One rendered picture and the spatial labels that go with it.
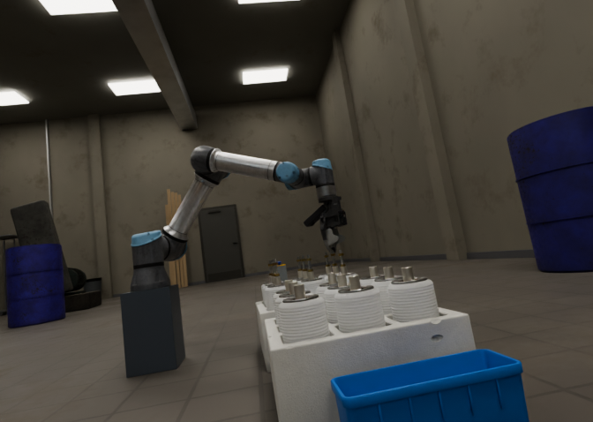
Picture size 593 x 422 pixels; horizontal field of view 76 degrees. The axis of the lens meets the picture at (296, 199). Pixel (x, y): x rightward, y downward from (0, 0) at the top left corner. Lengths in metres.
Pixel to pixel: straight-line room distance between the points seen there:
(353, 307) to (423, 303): 0.14
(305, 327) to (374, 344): 0.13
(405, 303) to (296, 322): 0.23
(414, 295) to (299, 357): 0.26
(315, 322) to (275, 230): 10.73
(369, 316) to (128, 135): 12.05
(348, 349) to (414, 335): 0.13
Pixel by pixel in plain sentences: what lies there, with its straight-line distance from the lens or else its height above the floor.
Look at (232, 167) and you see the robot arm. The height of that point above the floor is 0.71.
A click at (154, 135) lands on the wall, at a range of 12.42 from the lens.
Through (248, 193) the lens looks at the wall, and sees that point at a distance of 11.61.
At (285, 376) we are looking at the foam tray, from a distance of 0.75.
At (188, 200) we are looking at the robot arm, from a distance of 1.69.
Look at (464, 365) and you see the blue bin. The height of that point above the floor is 0.10.
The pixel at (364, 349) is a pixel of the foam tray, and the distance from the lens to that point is 0.77.
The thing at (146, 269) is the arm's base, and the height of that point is 0.38.
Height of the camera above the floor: 0.34
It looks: 9 degrees up
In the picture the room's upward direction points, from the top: 9 degrees counter-clockwise
